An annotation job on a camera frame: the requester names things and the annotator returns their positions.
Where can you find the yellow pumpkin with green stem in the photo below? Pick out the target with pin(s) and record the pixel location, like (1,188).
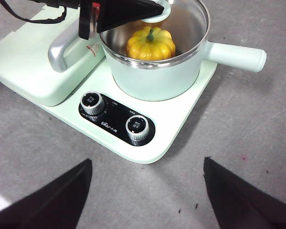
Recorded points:
(152,47)

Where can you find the mint green breakfast machine base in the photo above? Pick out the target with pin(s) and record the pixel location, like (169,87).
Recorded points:
(157,119)

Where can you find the silver control knob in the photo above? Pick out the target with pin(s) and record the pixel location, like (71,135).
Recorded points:
(137,127)
(92,102)

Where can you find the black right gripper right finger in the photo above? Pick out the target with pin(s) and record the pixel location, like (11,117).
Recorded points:
(248,205)

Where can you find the glass lid with green knob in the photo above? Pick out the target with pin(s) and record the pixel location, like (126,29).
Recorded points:
(163,15)

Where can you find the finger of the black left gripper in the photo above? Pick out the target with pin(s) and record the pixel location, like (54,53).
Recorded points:
(124,12)

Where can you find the mint green steamer pot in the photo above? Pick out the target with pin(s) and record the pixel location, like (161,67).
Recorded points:
(157,81)

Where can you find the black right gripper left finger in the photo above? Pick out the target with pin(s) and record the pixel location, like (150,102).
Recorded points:
(50,205)

